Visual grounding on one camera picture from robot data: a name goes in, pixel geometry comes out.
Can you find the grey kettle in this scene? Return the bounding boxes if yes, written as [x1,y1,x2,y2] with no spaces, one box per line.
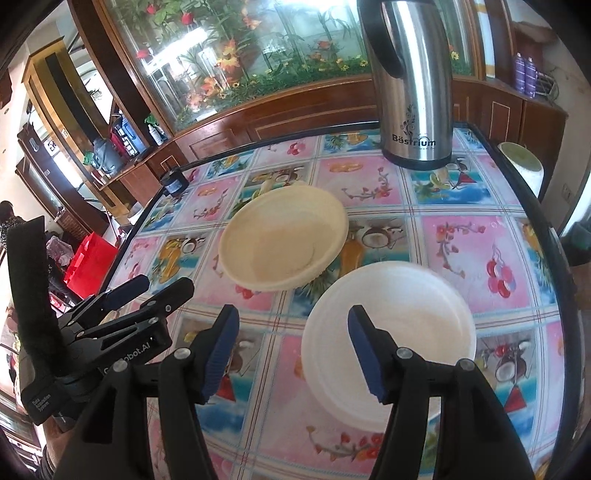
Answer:
[92,137,122,174]

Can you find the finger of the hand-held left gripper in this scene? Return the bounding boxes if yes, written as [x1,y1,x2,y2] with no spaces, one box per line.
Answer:
[58,274,151,331]
[81,277,195,340]

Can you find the wooden cabinet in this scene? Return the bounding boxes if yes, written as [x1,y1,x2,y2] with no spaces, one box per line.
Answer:
[99,76,568,217]

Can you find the stainless steel thermos jug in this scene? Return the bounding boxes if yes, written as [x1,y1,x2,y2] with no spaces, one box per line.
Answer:
[356,0,455,171]

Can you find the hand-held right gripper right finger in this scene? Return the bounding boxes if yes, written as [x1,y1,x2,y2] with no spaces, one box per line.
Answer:
[347,305,539,480]

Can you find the glass flower display case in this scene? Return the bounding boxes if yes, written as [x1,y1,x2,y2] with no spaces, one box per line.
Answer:
[99,0,481,134]

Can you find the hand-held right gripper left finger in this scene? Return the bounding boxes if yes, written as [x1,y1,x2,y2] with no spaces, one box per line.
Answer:
[55,305,241,480]

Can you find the white bin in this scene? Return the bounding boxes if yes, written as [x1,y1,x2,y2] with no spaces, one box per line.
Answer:
[498,142,546,197]

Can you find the red bag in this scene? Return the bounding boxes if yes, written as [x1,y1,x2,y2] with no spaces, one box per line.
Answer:
[63,232,120,300]

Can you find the coiled green wire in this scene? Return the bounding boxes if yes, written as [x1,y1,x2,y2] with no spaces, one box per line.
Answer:
[536,69,560,100]

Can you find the white bowl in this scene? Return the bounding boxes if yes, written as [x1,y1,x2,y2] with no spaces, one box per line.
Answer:
[301,261,477,432]

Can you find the cream bowl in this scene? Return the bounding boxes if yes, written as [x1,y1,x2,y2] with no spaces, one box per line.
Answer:
[218,181,349,291]

